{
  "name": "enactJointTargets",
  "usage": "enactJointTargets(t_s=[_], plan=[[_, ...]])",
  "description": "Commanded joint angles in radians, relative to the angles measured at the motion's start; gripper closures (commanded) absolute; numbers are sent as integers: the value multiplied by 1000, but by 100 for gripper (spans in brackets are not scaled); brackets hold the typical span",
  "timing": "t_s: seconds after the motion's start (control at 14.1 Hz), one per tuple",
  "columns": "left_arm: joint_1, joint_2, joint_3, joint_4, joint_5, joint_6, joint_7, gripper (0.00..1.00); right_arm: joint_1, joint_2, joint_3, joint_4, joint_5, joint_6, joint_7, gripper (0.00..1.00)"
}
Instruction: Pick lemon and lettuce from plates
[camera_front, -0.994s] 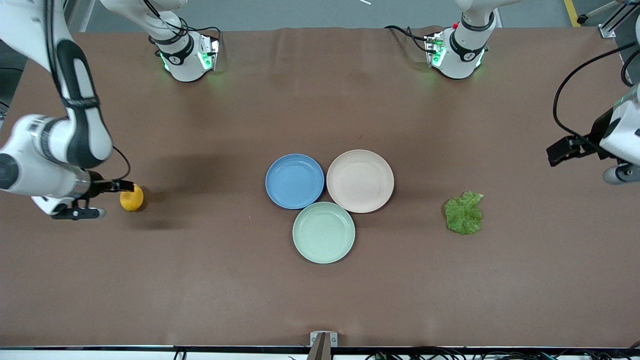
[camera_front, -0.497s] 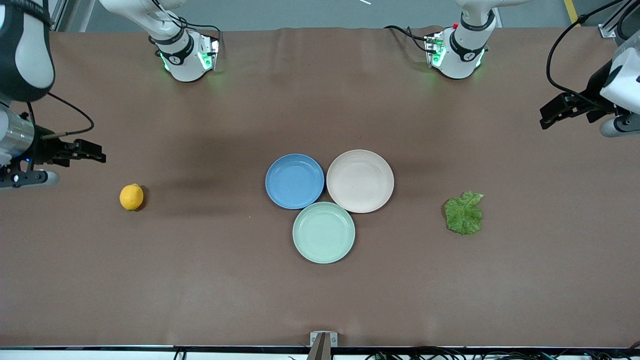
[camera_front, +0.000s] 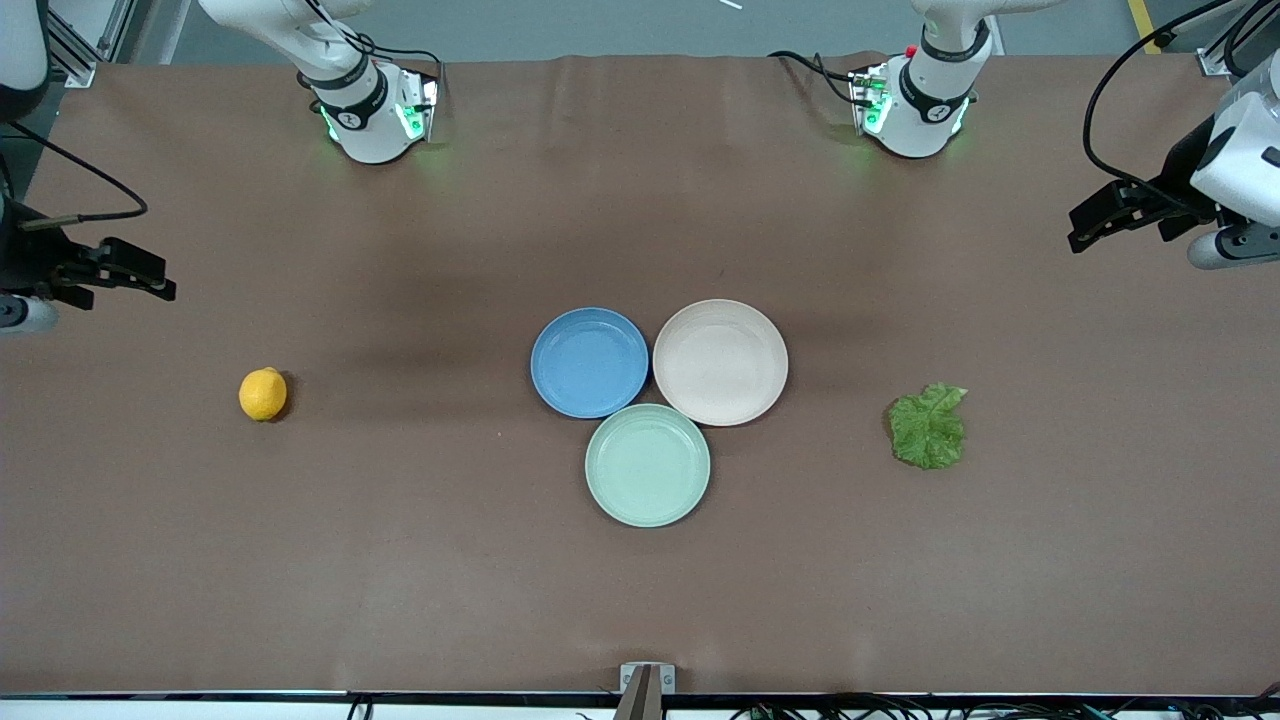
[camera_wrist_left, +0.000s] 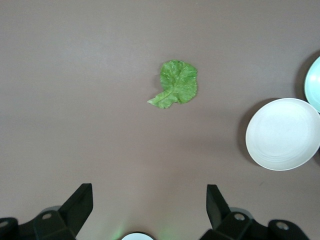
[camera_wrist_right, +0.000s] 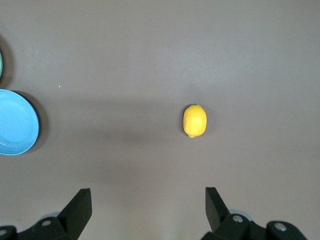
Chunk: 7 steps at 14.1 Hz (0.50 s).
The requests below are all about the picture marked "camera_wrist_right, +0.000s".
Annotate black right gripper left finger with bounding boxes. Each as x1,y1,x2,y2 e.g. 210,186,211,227
0,188,93,240

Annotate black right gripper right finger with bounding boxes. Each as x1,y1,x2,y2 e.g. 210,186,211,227
202,186,309,240

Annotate yellow lemon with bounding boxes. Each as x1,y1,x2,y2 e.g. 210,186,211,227
183,103,208,139

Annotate blue plate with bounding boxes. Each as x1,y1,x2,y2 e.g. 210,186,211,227
0,88,41,156

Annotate brown table mat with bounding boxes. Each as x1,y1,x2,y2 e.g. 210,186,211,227
0,0,320,240

